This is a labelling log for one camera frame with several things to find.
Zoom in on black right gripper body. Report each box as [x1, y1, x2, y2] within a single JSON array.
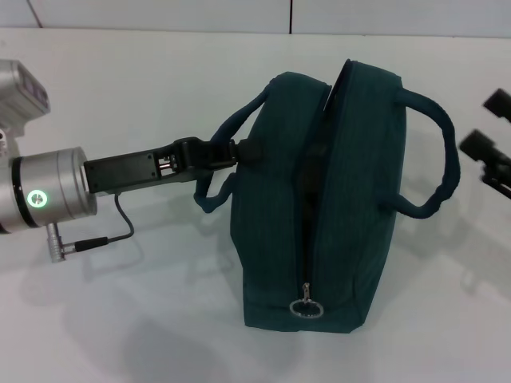
[[480, 159, 511, 196]]

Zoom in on silver zipper pull ring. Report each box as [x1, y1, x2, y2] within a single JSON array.
[[287, 282, 323, 320]]

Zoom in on dark blue fabric bag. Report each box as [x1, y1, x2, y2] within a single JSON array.
[[193, 58, 460, 334]]

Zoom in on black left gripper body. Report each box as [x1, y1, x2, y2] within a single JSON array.
[[82, 136, 201, 197]]

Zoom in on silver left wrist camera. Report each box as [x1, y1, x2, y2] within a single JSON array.
[[0, 59, 52, 135]]

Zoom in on grey left arm cable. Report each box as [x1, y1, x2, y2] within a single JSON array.
[[46, 192, 135, 264]]

